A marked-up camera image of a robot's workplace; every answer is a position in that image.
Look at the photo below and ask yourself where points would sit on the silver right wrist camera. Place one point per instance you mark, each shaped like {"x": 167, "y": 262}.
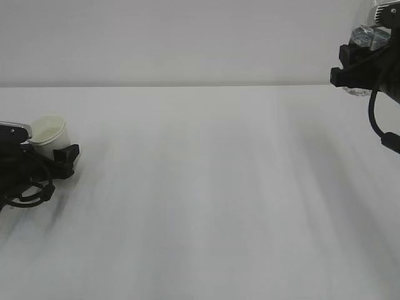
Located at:
{"x": 384, "y": 13}

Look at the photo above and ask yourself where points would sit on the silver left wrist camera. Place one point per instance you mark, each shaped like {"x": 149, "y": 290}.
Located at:
{"x": 14, "y": 132}

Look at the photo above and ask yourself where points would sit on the white paper cup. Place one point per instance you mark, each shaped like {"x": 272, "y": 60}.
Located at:
{"x": 49, "y": 133}

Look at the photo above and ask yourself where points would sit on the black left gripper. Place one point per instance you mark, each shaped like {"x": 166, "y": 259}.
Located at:
{"x": 21, "y": 166}

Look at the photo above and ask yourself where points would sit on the clear water bottle green label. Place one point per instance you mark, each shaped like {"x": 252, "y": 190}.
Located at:
{"x": 374, "y": 38}

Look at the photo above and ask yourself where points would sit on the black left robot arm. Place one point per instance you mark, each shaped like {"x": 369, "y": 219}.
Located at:
{"x": 36, "y": 195}

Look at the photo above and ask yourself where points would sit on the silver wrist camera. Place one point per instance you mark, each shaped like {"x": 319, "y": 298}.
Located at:
{"x": 14, "y": 132}
{"x": 384, "y": 13}

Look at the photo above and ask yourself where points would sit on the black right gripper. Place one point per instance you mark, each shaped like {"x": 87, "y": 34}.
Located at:
{"x": 372, "y": 70}

